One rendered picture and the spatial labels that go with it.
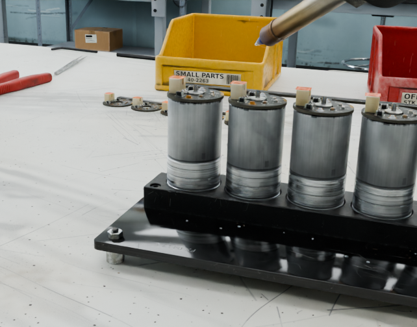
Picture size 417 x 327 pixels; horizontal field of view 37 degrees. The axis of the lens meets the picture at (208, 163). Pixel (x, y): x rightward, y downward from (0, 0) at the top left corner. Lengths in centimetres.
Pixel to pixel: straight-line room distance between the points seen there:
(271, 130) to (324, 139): 2
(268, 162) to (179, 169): 4
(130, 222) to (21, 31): 548
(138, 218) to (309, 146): 8
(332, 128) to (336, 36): 446
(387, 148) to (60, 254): 14
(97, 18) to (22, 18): 71
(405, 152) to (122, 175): 17
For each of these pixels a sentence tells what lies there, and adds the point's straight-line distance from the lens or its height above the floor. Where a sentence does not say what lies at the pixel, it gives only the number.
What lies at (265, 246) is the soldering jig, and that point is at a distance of 25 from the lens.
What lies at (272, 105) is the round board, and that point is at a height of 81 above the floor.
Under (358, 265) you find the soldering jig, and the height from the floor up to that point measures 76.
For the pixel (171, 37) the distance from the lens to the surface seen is 61.
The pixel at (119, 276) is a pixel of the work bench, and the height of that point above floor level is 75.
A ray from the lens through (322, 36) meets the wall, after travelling 473.
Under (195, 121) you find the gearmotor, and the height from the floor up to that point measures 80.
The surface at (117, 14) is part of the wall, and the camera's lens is 524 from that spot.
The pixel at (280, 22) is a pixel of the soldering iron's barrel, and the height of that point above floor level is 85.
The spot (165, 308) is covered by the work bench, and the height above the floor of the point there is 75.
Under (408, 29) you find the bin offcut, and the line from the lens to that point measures 64.
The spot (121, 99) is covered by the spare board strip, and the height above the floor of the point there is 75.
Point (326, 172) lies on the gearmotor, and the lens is 26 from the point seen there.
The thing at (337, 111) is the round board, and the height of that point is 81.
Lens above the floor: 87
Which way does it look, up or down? 19 degrees down
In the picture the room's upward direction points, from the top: 2 degrees clockwise
